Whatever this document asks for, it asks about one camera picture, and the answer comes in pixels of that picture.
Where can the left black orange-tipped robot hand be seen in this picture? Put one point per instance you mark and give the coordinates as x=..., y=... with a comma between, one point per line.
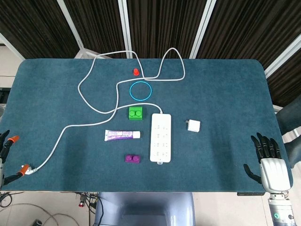
x=7, y=146

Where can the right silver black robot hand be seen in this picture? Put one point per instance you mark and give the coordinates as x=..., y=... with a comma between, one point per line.
x=275, y=174

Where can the white power adapter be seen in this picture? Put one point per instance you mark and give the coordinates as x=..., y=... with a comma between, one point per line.
x=194, y=126

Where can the white power strip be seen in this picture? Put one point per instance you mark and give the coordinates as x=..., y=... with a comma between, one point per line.
x=160, y=146

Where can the black desk control panel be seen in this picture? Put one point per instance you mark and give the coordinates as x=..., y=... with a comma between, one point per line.
x=250, y=194

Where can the black box on floor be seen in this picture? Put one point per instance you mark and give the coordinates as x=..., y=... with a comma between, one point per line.
x=3, y=95

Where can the blue-grey rounded object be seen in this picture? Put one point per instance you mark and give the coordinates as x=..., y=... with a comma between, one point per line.
x=291, y=117

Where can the teal table mat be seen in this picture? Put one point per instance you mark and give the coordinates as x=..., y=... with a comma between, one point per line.
x=211, y=153

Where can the red floor button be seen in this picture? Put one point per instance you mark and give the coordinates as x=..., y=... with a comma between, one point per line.
x=81, y=204

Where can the dark slatted divider panel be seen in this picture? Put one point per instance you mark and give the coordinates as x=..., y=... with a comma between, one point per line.
x=35, y=23
x=247, y=23
x=164, y=23
x=98, y=23
x=289, y=77

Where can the purple white toothpaste tube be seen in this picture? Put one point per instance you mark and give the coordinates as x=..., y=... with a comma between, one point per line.
x=120, y=135

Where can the purple toy brick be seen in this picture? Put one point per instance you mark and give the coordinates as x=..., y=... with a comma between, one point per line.
x=132, y=159

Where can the green toy brick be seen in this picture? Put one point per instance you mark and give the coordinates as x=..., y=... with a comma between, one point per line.
x=136, y=115

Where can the blue-grey robot torso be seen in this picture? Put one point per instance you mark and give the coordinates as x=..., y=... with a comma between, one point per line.
x=145, y=212

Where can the small red cap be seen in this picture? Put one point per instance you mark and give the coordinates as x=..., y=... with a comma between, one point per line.
x=135, y=72

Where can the white divider base frame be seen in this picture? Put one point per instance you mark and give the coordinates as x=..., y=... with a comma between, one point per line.
x=278, y=109

